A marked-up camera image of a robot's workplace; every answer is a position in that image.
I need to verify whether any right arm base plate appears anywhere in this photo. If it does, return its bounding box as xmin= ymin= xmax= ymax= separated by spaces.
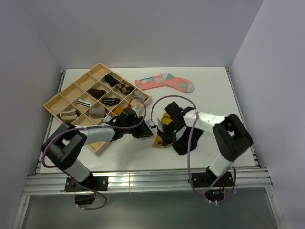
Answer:
xmin=191 ymin=171 xmax=234 ymax=188

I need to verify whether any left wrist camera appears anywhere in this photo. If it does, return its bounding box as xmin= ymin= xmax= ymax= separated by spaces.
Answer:
xmin=127 ymin=104 xmax=141 ymax=116

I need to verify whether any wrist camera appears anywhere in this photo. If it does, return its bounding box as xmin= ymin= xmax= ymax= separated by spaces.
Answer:
xmin=148 ymin=118 xmax=162 ymax=129
xmin=127 ymin=104 xmax=141 ymax=116

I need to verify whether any rolled grey sock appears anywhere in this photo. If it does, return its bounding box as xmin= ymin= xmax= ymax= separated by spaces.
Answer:
xmin=134 ymin=90 xmax=146 ymax=102

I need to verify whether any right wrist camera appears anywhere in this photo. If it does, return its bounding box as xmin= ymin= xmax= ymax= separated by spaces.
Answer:
xmin=148 ymin=118 xmax=162 ymax=129

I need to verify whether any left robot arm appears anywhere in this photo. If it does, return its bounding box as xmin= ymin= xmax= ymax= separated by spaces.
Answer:
xmin=41 ymin=108 xmax=153 ymax=190

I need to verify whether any rolled argyle brown sock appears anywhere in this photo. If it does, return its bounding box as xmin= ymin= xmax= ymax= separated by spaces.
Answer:
xmin=116 ymin=82 xmax=134 ymax=95

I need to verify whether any wooden compartment tray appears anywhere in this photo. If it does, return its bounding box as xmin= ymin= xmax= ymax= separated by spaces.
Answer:
xmin=42 ymin=62 xmax=152 ymax=156

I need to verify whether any rolled beige sock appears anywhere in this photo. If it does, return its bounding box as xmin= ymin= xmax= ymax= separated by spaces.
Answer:
xmin=89 ymin=106 xmax=107 ymax=118

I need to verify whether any rolled white striped sock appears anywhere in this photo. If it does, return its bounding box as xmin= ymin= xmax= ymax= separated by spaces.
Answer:
xmin=103 ymin=115 xmax=115 ymax=123

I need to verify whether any aluminium frame rail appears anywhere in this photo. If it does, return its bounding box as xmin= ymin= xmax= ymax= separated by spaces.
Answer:
xmin=22 ymin=168 xmax=273 ymax=196

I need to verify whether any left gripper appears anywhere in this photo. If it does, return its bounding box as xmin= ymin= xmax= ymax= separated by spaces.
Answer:
xmin=124 ymin=116 xmax=153 ymax=139

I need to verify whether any rolled dark navy sock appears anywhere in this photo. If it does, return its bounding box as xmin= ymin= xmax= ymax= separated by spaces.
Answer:
xmin=104 ymin=74 xmax=120 ymax=87

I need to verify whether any rolled black striped sock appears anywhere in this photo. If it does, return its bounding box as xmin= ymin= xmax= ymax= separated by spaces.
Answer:
xmin=102 ymin=97 xmax=121 ymax=106

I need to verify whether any rolled dark brown sock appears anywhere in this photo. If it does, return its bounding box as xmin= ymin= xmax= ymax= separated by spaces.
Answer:
xmin=87 ymin=88 xmax=106 ymax=100

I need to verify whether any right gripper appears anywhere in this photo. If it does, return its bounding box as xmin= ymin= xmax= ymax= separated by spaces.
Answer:
xmin=158 ymin=121 xmax=184 ymax=146

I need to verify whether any mustard yellow sock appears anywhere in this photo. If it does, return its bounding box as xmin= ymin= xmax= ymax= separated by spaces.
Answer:
xmin=152 ymin=112 xmax=177 ymax=148

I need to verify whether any pink patterned sock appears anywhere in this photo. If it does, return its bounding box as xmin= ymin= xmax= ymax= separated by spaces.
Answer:
xmin=134 ymin=73 xmax=195 ymax=93

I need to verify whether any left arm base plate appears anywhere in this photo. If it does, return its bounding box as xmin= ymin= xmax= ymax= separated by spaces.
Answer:
xmin=64 ymin=176 xmax=108 ymax=192

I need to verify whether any rolled mustard sock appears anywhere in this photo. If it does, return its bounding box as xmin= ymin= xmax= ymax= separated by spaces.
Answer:
xmin=113 ymin=107 xmax=124 ymax=116

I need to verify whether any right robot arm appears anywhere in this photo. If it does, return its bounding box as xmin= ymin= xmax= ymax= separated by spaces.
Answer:
xmin=154 ymin=102 xmax=253 ymax=186

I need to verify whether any rolled white black sock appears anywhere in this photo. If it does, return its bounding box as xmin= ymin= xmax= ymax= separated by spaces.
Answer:
xmin=77 ymin=99 xmax=92 ymax=108

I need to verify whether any rolled brown white sock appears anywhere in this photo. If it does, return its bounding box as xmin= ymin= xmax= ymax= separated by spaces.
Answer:
xmin=59 ymin=109 xmax=81 ymax=121

